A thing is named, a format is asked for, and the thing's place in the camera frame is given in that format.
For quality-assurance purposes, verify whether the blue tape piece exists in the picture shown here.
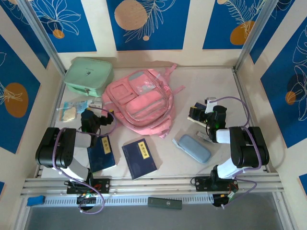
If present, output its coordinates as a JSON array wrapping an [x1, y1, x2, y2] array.
[[26, 195, 46, 207]]

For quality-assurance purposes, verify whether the clear plastic supply bag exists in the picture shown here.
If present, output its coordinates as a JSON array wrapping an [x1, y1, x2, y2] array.
[[57, 100, 94, 123]]

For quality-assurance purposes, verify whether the pink backpack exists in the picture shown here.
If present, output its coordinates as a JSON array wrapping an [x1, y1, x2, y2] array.
[[102, 64, 186, 140]]

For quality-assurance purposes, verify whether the large blue book yellow label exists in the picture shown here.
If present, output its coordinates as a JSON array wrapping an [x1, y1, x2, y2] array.
[[121, 138, 159, 181]]

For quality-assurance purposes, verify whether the slotted grey cable duct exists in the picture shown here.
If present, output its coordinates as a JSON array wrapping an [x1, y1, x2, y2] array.
[[44, 194, 214, 207]]

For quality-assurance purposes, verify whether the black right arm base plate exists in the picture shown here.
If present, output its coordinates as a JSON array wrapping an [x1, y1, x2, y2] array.
[[194, 176, 239, 192]]

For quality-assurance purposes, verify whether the blue book with line drawing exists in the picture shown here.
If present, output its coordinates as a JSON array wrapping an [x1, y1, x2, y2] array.
[[187, 102, 209, 127]]

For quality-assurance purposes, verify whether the mint green storage case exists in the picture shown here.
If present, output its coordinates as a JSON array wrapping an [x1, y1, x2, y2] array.
[[63, 57, 115, 98]]

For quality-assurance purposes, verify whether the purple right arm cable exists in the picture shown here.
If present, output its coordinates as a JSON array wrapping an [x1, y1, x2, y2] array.
[[211, 96, 262, 209]]

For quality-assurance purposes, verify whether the aluminium table side rail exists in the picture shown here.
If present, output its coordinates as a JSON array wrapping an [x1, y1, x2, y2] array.
[[35, 71, 67, 178], [232, 68, 273, 173]]

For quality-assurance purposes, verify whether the small blue book yellow label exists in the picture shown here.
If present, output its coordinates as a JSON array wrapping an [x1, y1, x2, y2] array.
[[86, 135, 118, 173]]

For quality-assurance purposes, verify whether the aluminium frame rail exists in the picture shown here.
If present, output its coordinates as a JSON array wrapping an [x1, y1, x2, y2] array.
[[20, 177, 285, 196]]

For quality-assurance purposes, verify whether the aluminium corner post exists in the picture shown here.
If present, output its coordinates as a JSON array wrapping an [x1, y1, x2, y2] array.
[[234, 0, 280, 72], [18, 0, 67, 74]]

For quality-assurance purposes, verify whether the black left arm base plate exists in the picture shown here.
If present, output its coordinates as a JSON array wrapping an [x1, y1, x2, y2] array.
[[66, 178, 111, 195]]

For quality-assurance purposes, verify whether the grey-blue pencil case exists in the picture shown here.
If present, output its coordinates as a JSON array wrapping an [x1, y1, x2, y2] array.
[[172, 134, 212, 164]]

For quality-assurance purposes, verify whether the dark green remote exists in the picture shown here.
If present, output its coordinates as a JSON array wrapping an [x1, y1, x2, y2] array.
[[147, 196, 183, 211]]

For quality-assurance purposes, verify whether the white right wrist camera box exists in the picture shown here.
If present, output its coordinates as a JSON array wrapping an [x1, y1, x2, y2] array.
[[205, 97, 218, 113]]

